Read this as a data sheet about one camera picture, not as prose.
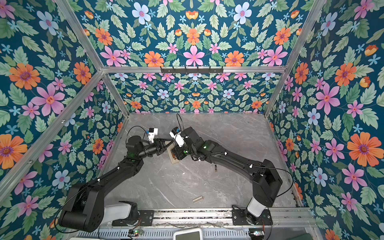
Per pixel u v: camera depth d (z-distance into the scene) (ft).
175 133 2.22
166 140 2.51
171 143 2.53
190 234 2.17
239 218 2.41
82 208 1.36
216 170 2.97
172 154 2.47
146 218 2.41
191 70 3.06
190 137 1.89
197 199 2.62
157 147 2.31
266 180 1.39
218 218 2.46
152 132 2.52
